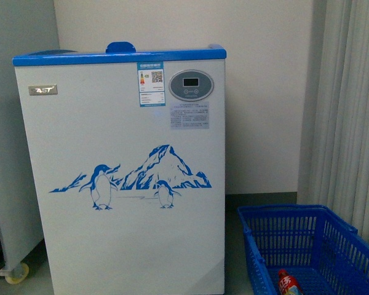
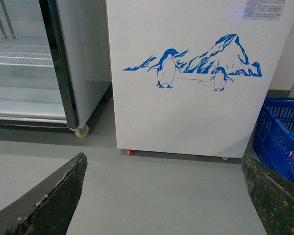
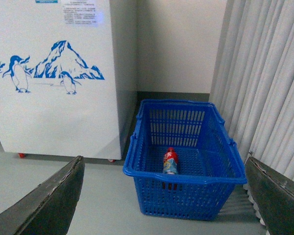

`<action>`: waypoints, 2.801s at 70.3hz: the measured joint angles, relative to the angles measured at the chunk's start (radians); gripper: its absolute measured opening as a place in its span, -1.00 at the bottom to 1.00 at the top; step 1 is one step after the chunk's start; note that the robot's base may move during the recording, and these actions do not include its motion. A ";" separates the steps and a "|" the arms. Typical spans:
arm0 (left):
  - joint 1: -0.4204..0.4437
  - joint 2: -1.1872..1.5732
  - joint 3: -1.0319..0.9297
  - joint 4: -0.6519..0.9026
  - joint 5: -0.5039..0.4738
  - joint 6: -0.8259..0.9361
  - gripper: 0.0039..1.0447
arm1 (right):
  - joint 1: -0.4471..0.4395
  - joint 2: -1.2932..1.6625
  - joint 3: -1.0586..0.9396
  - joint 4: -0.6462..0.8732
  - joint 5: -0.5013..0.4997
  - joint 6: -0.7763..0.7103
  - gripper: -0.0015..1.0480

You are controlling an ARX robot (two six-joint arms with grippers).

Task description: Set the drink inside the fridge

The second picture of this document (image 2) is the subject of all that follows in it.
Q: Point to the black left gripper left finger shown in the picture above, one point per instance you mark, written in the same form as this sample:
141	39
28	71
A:
48	208

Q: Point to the white chest freezer blue rim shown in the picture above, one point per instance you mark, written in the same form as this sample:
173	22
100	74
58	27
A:
191	76

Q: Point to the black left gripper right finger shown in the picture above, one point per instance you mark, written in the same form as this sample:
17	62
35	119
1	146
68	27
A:
272	196

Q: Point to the blue plastic shopping basket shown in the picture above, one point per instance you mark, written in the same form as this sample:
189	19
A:
274	136

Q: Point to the glass door display fridge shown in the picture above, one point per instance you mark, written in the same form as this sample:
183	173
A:
54	62

